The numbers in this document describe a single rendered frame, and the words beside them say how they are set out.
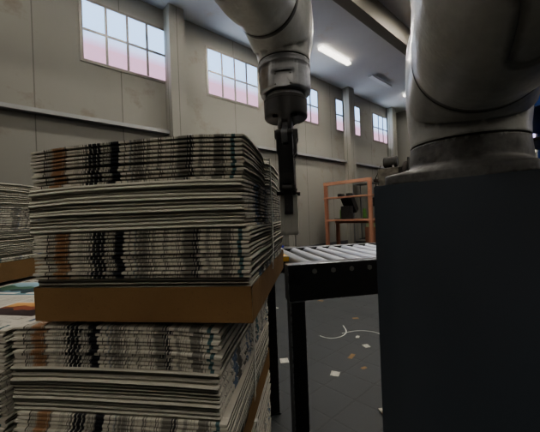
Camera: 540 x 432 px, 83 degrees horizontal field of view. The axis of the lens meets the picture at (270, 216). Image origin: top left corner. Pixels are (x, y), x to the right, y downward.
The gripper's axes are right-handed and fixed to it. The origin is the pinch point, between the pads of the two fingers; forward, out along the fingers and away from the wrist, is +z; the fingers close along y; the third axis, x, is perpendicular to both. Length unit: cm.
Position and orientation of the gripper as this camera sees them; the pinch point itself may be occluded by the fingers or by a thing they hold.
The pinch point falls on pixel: (289, 214)
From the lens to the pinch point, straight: 53.6
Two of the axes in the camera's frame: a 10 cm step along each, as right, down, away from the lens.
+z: 0.4, 10.0, 0.0
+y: -1.3, 0.0, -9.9
